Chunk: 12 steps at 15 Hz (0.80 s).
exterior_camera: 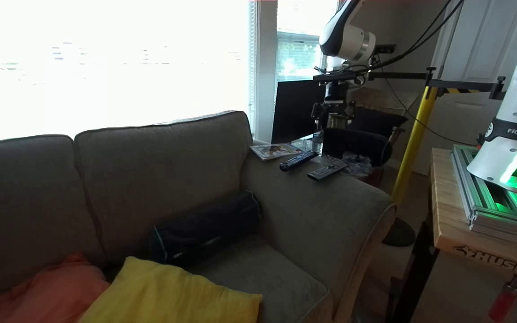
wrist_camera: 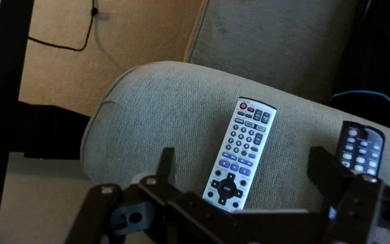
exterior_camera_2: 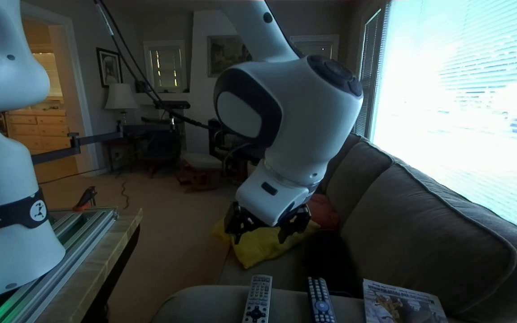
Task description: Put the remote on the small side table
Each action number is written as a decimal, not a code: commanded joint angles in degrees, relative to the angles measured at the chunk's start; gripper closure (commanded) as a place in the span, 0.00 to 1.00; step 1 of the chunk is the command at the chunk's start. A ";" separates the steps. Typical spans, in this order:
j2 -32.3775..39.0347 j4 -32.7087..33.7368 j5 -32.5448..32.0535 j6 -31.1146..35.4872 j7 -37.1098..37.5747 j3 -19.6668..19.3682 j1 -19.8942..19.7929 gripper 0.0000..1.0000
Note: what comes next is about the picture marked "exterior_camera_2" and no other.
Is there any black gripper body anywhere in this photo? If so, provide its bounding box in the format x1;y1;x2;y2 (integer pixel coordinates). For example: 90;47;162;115
227;199;315;234

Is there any silver remote control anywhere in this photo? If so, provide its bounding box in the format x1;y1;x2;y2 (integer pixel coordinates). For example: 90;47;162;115
241;273;275;323

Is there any black remote control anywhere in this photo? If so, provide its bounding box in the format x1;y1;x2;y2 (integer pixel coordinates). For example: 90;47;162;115
306;275;338;323

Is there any yellow cloth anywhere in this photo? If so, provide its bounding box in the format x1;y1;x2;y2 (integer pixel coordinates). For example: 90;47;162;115
212;217;324;271

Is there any orange pillow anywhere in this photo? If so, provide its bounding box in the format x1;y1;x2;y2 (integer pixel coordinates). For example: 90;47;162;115
306;192;345;234

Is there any white ottoman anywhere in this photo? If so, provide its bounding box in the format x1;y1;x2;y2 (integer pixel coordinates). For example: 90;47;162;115
182;153;225;176

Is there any dark console table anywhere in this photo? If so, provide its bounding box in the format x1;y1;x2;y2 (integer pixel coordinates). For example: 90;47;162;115
107;122;185;176

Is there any magazine with colourful cover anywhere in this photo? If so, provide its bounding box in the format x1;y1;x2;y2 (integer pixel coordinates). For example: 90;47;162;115
361;278;453;323

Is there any grey-brown fabric sofa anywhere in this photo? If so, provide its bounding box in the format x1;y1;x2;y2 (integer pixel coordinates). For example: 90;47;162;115
150;131;517;323

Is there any aluminium robot mounting plate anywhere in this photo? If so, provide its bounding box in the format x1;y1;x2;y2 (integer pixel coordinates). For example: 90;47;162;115
0;208;119;323

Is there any dark framed painting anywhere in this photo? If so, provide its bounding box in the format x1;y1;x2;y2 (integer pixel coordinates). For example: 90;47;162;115
207;34;254;79

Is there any small white framed window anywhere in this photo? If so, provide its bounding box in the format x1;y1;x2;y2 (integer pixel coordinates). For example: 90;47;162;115
142;40;191;95
288;34;342;63

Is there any table lamp white shade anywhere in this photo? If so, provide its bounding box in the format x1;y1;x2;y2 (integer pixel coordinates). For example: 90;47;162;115
103;81;141;137

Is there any large window with blinds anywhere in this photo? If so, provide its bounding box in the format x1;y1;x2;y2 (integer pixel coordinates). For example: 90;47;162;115
369;0;517;244

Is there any wooden dresser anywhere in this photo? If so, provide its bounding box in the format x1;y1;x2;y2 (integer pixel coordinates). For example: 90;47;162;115
4;106;72;156

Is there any red handled tool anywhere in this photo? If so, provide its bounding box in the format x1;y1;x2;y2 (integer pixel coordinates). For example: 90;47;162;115
71;185;101;212

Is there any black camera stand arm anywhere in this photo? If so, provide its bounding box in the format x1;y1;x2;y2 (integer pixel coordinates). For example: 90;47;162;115
31;131;126;165

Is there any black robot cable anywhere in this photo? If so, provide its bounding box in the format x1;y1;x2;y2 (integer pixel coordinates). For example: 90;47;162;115
94;0;212;131

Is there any black framed wall picture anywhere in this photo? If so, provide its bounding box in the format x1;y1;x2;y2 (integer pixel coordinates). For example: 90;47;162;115
96;47;124;90

